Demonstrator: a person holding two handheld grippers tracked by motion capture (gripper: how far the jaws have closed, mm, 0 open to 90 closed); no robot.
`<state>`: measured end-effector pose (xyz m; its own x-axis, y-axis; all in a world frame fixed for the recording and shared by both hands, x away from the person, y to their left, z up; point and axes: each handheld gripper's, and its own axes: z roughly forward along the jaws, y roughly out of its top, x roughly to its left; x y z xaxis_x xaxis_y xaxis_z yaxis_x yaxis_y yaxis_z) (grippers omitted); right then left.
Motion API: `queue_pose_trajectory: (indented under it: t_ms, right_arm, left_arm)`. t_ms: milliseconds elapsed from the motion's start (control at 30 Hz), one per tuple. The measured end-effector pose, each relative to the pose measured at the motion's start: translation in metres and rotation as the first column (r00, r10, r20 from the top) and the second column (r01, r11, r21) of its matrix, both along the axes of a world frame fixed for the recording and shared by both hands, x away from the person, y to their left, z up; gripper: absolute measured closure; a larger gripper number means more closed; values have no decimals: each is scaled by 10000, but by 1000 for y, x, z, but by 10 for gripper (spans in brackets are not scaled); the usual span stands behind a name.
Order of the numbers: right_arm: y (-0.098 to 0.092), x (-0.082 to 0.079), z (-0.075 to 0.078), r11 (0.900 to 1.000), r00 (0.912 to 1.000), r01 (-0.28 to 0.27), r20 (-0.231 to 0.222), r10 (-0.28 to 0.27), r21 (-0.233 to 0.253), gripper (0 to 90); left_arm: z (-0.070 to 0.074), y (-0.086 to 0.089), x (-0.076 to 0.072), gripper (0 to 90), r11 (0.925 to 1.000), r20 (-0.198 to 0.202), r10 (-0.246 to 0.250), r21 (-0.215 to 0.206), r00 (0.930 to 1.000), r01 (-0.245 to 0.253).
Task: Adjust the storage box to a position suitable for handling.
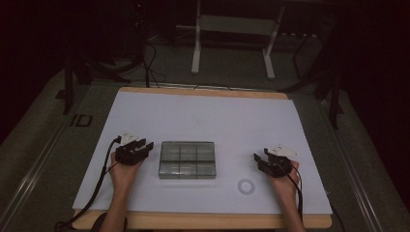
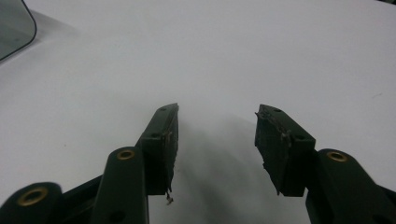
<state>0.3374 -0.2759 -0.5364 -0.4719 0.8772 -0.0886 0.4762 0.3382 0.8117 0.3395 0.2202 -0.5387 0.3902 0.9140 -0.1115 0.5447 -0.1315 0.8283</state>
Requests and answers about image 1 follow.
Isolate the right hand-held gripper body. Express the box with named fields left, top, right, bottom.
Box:
left=261, top=144, right=299, bottom=178

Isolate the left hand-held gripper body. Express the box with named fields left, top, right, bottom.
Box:
left=115, top=130, right=150, bottom=166

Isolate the translucent ring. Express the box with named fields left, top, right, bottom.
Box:
left=237, top=178, right=256, bottom=196

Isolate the clear plastic compartment box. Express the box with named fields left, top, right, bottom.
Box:
left=158, top=140, right=218, bottom=181

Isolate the person's left hand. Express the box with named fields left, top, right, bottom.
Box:
left=109, top=152, right=145, bottom=195

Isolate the person's right hand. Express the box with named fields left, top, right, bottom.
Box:
left=269, top=159, right=301, bottom=201

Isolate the wooden table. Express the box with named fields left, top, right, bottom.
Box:
left=72, top=86, right=333, bottom=230

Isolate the black tripod stand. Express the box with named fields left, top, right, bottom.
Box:
left=56, top=47, right=132, bottom=115
left=278, top=18, right=344, bottom=130

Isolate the white metal stand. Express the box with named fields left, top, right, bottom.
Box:
left=176, top=0, right=286, bottom=81

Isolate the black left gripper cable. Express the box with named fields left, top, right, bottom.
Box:
left=54, top=136, right=122, bottom=231

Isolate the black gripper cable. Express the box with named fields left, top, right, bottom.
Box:
left=288, top=162, right=305, bottom=223
left=54, top=136, right=122, bottom=231

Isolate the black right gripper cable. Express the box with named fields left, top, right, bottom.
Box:
left=288, top=162, right=305, bottom=223

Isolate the black floor cable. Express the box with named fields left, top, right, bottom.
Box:
left=141, top=42, right=167, bottom=89

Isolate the metal floor rail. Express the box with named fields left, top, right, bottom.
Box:
left=0, top=119, right=75, bottom=232
left=317, top=100, right=385, bottom=232

